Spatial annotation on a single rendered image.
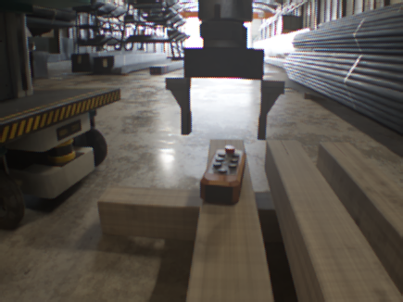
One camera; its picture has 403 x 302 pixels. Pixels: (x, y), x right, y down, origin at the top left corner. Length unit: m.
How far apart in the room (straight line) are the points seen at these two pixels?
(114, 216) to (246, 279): 0.48
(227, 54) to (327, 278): 0.35
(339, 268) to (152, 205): 0.48
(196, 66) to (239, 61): 0.07
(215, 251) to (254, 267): 0.06
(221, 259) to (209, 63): 0.30
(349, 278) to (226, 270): 0.16
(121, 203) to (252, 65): 0.47
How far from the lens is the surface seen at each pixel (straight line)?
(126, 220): 0.79
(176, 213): 0.74
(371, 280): 0.42
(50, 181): 0.94
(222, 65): 0.48
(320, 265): 0.42
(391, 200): 0.65
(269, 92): 0.49
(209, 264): 0.40
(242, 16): 0.47
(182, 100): 0.52
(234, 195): 0.52
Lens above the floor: 0.46
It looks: 19 degrees down
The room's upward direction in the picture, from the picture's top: straight up
